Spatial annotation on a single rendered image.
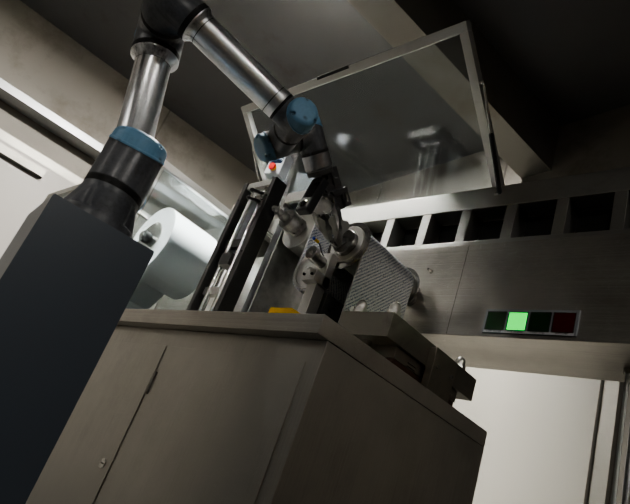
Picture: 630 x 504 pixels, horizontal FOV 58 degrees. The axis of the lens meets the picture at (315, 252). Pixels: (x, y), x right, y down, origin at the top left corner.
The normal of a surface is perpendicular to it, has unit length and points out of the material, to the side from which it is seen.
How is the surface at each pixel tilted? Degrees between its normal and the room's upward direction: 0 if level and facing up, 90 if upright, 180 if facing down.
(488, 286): 90
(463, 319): 90
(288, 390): 90
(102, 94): 90
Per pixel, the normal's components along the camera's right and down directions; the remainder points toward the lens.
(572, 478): -0.72, -0.50
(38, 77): 0.61, -0.13
